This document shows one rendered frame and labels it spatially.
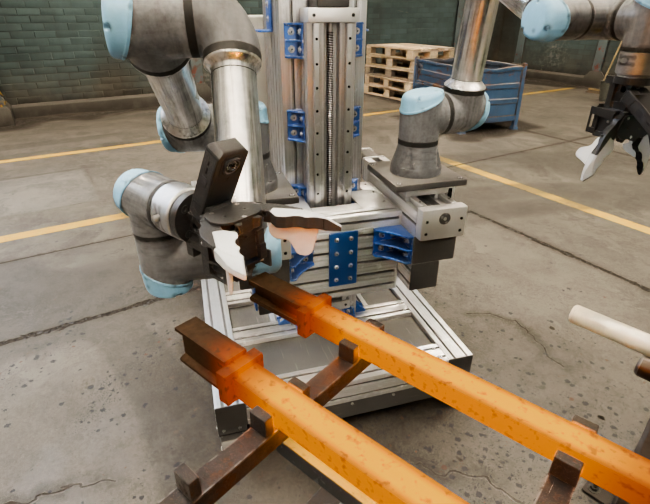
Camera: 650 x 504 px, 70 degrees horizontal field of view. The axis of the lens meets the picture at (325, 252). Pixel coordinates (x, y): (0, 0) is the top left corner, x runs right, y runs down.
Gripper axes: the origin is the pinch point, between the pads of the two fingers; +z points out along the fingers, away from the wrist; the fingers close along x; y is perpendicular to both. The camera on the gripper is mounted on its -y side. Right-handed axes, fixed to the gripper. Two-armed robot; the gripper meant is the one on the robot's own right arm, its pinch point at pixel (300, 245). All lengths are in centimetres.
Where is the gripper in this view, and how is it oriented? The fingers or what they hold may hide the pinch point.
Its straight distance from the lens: 50.1
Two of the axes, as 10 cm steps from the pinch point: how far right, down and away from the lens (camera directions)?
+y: 0.0, 8.9, 4.7
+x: -6.5, 3.5, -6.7
